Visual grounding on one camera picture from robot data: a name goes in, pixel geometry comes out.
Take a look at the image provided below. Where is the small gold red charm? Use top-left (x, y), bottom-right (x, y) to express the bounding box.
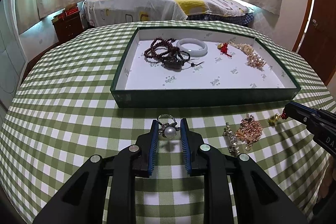
top-left (268, 113), bottom-right (287, 126)

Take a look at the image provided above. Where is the pearl flower ring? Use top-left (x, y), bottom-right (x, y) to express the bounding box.
top-left (156, 113), bottom-right (182, 138)

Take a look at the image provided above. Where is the green jewelry box tray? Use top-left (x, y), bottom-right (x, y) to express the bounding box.
top-left (110, 27), bottom-right (301, 108)

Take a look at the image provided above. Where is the dark wooden nightstand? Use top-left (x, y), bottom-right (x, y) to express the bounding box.
top-left (52, 12), bottom-right (84, 43)

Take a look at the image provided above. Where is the sliding wardrobe door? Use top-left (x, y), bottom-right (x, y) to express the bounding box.
top-left (0, 0), bottom-right (29, 109)

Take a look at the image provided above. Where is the white jade bangle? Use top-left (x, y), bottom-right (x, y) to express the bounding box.
top-left (176, 38), bottom-right (208, 57)

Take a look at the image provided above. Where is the red box on nightstand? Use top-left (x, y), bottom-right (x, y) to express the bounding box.
top-left (63, 3), bottom-right (79, 16)

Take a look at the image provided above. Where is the right hand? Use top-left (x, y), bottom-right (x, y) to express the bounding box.
top-left (314, 157), bottom-right (335, 212)

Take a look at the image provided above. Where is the green checkered tablecloth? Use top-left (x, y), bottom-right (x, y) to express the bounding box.
top-left (1, 21), bottom-right (335, 223)

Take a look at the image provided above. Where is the silver rhinestone brooch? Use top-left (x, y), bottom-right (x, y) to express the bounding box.
top-left (223, 122), bottom-right (240, 157)

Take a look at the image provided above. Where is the rose gold chain necklace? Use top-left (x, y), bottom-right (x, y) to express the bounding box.
top-left (235, 113), bottom-right (264, 152)

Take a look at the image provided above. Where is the red cord gold charm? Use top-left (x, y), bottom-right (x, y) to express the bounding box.
top-left (217, 43), bottom-right (232, 58)

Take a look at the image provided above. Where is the brown wooden door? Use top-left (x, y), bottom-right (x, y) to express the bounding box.
top-left (298, 0), bottom-right (335, 85)

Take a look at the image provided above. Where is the pearl necklace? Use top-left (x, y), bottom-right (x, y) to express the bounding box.
top-left (228, 40), bottom-right (267, 71)

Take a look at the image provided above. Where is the bed with patterned sheet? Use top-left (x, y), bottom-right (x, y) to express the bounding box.
top-left (82, 0), bottom-right (255, 27)

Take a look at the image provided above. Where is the dark wooden bead bracelet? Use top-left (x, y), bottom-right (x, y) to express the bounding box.
top-left (143, 36), bottom-right (206, 72)

